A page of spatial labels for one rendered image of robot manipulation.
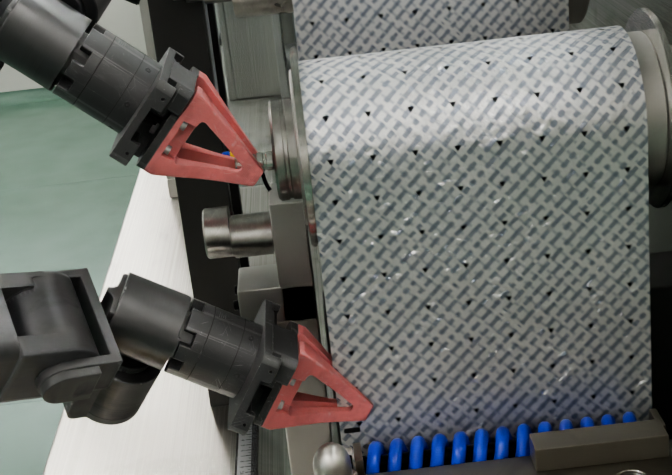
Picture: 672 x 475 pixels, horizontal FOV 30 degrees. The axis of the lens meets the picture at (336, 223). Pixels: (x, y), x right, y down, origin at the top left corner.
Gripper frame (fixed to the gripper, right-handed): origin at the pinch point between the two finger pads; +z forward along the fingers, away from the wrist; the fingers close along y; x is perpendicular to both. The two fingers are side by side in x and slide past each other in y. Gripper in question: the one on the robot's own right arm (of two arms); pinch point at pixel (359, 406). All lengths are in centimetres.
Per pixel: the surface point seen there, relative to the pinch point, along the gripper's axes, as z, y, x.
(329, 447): -2.6, 7.3, -0.4
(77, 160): -35, -437, -142
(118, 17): -46, -556, -103
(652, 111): 8.9, -0.3, 28.8
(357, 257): -5.3, 0.3, 10.8
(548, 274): 7.8, 0.3, 15.2
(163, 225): -13, -90, -26
